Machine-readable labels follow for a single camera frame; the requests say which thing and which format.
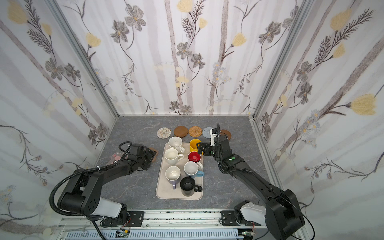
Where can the glossy amber round coaster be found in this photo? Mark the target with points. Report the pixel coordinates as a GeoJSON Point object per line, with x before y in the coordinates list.
{"type": "Point", "coordinates": [226, 133]}

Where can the pink flower shaped coaster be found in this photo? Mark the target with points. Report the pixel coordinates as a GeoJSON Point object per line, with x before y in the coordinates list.
{"type": "Point", "coordinates": [116, 157]}

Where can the black mug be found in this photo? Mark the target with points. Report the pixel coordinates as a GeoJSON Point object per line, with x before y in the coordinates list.
{"type": "Point", "coordinates": [189, 187]}

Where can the beige serving tray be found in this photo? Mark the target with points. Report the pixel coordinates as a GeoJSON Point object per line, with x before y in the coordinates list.
{"type": "Point", "coordinates": [171, 190]}

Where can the white slotted cable duct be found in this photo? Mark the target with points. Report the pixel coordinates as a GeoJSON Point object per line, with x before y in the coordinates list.
{"type": "Point", "coordinates": [188, 234]}

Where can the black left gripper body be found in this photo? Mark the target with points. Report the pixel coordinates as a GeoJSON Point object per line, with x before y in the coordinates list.
{"type": "Point", "coordinates": [148, 153]}

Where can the brown paw shaped coaster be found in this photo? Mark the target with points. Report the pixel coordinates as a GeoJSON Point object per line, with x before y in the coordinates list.
{"type": "Point", "coordinates": [154, 154]}

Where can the dark wooden round coaster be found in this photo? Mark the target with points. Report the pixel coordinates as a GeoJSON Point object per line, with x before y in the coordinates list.
{"type": "Point", "coordinates": [181, 131]}

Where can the woven rattan round coaster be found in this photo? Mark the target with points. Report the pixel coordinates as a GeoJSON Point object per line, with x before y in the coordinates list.
{"type": "Point", "coordinates": [195, 131]}

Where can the white mug red inside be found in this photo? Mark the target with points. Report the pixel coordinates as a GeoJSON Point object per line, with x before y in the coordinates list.
{"type": "Point", "coordinates": [195, 157]}

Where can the colourful woven round coaster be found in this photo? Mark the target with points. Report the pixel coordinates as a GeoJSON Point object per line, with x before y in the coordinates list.
{"type": "Point", "coordinates": [164, 133]}

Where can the white mug purple handle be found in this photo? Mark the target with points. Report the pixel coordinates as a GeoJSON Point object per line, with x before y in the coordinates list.
{"type": "Point", "coordinates": [173, 174]}

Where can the speckled white mug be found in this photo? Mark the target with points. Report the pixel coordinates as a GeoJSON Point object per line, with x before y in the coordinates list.
{"type": "Point", "coordinates": [177, 144]}

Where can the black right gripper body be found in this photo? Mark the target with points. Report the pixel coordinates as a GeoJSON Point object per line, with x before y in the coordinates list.
{"type": "Point", "coordinates": [218, 137]}

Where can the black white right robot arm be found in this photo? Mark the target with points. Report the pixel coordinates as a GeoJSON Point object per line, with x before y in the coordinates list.
{"type": "Point", "coordinates": [282, 216]}

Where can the grey blue woven coaster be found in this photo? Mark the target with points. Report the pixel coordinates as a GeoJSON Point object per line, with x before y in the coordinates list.
{"type": "Point", "coordinates": [207, 132]}

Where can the yellow mug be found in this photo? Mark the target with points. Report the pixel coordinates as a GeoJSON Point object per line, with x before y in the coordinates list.
{"type": "Point", "coordinates": [193, 145]}

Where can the aluminium mounting rail frame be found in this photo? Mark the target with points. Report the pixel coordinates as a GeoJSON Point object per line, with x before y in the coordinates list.
{"type": "Point", "coordinates": [252, 227]}

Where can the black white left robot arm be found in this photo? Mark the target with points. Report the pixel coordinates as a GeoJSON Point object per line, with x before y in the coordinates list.
{"type": "Point", "coordinates": [79, 195]}

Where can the plain white mug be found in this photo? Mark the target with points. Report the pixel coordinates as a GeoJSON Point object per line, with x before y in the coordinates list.
{"type": "Point", "coordinates": [172, 156]}

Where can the white mug blue handle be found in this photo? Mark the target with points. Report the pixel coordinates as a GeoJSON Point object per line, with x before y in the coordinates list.
{"type": "Point", "coordinates": [193, 169]}

